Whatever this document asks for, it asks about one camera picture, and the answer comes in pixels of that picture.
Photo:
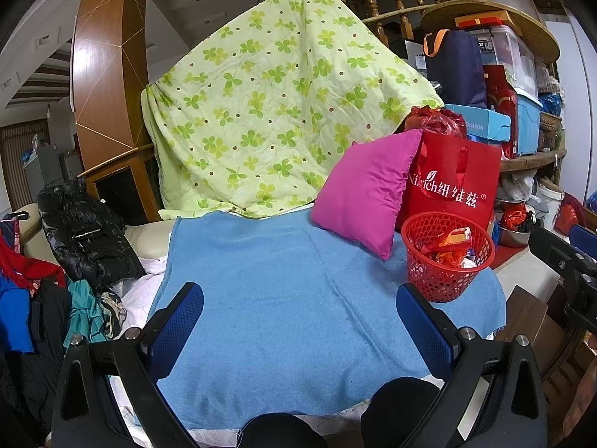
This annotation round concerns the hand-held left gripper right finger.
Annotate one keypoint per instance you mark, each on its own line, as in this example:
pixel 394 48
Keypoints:
pixel 424 331

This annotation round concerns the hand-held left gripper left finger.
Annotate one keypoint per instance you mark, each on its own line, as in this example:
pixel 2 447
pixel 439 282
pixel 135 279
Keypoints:
pixel 177 331

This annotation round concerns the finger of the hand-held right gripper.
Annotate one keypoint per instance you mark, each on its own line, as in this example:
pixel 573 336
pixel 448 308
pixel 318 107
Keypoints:
pixel 559 254
pixel 586 239

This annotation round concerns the red plastic mesh basket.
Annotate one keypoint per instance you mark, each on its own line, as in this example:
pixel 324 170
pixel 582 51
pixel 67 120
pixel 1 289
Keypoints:
pixel 438 280

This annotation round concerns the red cardboard box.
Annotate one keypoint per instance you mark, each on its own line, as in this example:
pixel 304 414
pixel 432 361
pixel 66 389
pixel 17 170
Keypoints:
pixel 454 237

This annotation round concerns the metal basin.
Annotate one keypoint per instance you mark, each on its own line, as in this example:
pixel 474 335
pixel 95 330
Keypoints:
pixel 513 238

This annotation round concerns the white plastic bucket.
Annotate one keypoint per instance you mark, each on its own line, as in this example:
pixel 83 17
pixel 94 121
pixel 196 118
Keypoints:
pixel 550 205

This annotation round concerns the white bed sheet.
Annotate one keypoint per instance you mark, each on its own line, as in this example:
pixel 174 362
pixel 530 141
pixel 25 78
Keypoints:
pixel 140 284

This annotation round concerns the wooden side table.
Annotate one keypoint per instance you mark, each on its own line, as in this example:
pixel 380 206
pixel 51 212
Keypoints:
pixel 527 317

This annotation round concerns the camouflage cloth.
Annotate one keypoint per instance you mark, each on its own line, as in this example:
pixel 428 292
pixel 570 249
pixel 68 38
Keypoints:
pixel 112 312

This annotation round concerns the person's right leg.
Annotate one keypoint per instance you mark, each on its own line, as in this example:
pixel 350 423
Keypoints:
pixel 405 410

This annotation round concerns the teal garment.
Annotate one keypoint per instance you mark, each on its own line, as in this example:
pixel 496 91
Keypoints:
pixel 84 312

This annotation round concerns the beige sofa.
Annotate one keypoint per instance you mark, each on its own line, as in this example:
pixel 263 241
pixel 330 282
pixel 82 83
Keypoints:
pixel 149 238

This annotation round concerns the red paper gift bag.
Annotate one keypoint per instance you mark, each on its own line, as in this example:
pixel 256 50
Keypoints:
pixel 461 186

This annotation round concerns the blue towel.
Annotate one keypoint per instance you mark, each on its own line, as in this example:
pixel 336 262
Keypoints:
pixel 303 326

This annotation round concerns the blue plastic storage bin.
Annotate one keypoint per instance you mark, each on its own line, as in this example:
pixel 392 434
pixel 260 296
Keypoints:
pixel 529 126

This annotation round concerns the black puffer jacket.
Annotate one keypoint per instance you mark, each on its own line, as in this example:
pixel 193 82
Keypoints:
pixel 88 238

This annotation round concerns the black garment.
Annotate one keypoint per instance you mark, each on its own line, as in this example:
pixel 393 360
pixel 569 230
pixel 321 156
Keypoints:
pixel 42 359

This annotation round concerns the magenta pillow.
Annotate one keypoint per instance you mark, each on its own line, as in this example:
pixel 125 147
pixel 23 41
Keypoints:
pixel 364 196

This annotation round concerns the light blue cardboard box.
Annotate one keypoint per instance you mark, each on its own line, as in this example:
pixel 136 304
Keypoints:
pixel 480 123

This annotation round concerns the red patterned gift bag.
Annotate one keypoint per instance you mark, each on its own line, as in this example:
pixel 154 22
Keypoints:
pixel 501 112

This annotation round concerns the wooden cabinet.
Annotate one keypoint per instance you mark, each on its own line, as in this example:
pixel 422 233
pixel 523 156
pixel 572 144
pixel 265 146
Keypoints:
pixel 121 186

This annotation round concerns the red garment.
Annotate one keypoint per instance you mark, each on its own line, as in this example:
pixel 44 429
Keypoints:
pixel 28 266

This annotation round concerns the blue jacket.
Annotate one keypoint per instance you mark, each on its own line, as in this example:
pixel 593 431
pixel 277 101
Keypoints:
pixel 14 317

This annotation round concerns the dark red knotted plastic bag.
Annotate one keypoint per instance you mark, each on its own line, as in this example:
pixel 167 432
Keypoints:
pixel 433 121

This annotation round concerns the clear plastic storage box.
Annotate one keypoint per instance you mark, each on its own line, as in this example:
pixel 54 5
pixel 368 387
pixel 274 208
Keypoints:
pixel 508 56

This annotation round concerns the grey cabinet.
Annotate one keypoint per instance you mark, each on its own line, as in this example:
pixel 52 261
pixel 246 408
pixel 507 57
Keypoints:
pixel 44 168

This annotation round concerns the round bamboo tray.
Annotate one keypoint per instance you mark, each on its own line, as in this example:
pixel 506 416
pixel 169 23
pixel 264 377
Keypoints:
pixel 536 23

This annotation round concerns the green clover print quilt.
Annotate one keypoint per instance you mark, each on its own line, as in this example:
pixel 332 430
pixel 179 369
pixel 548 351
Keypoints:
pixel 280 102

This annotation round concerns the wooden pillar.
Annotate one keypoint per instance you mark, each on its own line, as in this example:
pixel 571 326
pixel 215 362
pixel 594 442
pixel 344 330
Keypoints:
pixel 109 56

